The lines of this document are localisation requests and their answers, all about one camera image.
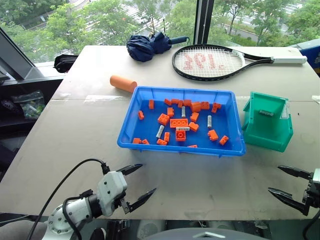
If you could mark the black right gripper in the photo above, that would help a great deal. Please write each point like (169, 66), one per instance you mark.
(312, 196)

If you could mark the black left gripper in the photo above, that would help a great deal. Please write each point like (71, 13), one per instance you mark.
(123, 203)

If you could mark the square orange building block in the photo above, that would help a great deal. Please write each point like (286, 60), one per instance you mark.
(163, 119)

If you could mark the long orange block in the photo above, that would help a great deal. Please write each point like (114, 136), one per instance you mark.
(179, 123)

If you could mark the small orange building block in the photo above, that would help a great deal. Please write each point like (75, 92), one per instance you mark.
(205, 105)
(215, 107)
(166, 136)
(161, 142)
(213, 135)
(192, 146)
(187, 102)
(151, 104)
(170, 111)
(193, 126)
(141, 115)
(175, 101)
(180, 104)
(136, 140)
(194, 116)
(167, 101)
(145, 142)
(224, 140)

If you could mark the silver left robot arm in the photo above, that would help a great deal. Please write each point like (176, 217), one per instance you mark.
(75, 210)

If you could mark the green plastic bin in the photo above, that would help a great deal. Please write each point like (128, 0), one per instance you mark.
(265, 135)

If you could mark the blue plastic tray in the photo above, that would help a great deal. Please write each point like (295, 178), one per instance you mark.
(147, 127)

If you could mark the dark rounded shape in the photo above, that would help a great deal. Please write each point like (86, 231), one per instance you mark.
(205, 235)

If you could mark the tall orange building block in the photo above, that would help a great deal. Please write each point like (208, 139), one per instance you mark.
(196, 106)

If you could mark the orange foam cylinder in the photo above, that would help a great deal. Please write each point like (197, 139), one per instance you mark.
(122, 83)

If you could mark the black and white tennis racket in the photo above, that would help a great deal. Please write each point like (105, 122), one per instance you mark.
(287, 60)

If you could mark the clear plastic bag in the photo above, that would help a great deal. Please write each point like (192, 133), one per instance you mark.
(30, 105)

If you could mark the navy folded umbrella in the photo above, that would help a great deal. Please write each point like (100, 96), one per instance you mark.
(142, 47)

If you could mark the black bag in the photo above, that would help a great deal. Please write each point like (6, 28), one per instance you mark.
(65, 63)

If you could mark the dark slanted panel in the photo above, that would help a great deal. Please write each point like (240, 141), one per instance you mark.
(15, 57)

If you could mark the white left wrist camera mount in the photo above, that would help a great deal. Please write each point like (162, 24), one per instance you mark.
(110, 190)

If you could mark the black window frame post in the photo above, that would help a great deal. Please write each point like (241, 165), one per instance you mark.
(203, 20)

